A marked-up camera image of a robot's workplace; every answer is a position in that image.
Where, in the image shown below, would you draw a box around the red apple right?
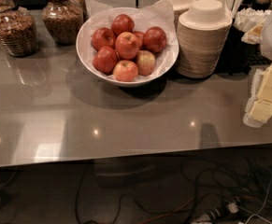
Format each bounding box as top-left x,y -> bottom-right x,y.
143,26 -> 166,53

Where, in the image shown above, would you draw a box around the black condiment caddy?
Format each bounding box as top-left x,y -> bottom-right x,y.
215,27 -> 271,76

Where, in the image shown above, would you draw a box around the front stack of paper bowls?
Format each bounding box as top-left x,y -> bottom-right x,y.
176,0 -> 232,79

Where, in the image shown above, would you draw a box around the middle glass granola jar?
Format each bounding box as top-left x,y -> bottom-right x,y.
41,0 -> 83,45

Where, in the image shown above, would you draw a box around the white ceramic bowl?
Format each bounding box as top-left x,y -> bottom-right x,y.
75,7 -> 180,89

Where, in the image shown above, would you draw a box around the black floor cables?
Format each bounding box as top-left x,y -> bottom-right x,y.
74,159 -> 272,224

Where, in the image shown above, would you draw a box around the red apple lower left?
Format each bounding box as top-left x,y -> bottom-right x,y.
93,46 -> 118,74

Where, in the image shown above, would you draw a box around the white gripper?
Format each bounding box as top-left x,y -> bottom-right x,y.
243,12 -> 272,128

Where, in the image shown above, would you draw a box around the red apple upper left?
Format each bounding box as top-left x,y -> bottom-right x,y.
92,27 -> 116,50

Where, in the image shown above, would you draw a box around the power strip on floor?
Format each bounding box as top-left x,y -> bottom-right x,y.
191,201 -> 240,224

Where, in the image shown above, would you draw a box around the left glass granola jar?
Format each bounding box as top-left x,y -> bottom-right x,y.
0,0 -> 38,57

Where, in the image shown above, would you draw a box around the dark bottle with cap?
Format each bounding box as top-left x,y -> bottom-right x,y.
251,0 -> 270,10

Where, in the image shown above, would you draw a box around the glass granola jar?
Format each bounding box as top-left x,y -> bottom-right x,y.
0,0 -> 38,57
41,0 -> 83,45

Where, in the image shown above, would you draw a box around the red apple top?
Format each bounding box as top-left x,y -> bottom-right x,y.
111,14 -> 135,35

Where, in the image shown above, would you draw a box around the yellow-red apple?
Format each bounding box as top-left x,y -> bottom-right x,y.
136,50 -> 156,77
113,60 -> 138,82

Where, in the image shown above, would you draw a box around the yellow-red apple front right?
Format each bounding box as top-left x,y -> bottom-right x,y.
136,50 -> 156,77

